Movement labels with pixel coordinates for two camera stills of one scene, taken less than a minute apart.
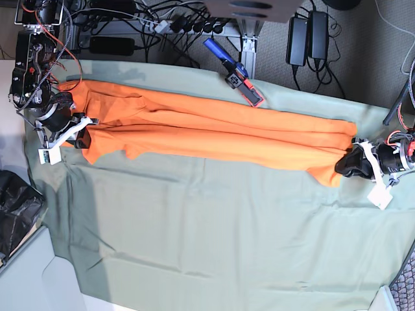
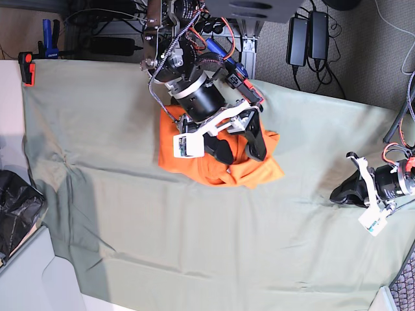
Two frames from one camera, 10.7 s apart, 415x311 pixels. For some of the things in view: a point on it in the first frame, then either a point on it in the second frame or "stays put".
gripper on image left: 58,124 to 207,112
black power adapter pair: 307,38 stays put
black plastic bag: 21,203 stays put
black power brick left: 109,45 stays put
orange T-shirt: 215,126 to 207,170
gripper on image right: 387,158 to 386,184
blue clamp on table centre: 238,77 stays put
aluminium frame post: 246,43 stays put
